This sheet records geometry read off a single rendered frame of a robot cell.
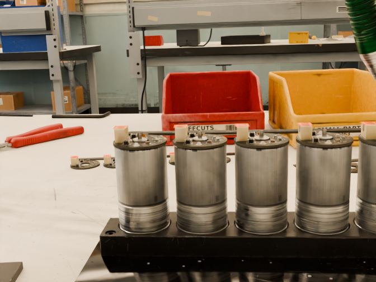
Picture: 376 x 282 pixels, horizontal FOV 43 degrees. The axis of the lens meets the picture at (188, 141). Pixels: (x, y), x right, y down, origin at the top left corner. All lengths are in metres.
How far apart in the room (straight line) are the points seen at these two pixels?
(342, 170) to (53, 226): 0.17
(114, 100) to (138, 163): 4.58
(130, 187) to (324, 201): 0.09
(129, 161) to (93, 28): 4.58
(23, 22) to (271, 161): 2.52
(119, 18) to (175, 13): 2.29
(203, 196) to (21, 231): 0.13
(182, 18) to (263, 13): 0.40
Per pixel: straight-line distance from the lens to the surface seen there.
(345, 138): 0.22
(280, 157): 0.21
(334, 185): 0.22
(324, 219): 0.22
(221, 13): 2.44
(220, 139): 0.22
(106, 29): 4.75
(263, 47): 2.47
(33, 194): 0.36
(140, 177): 0.21
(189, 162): 0.21
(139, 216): 0.22
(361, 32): 0.20
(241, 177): 0.22
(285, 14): 2.44
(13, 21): 2.72
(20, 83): 5.12
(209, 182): 0.21
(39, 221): 0.31
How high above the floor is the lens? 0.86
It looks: 14 degrees down
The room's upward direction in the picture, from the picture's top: 2 degrees counter-clockwise
